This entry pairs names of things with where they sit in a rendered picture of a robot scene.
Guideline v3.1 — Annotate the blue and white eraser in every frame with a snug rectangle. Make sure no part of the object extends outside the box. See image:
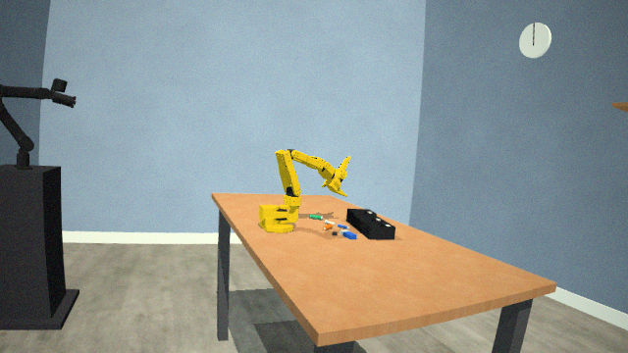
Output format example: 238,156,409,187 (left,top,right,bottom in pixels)
340,229,357,239

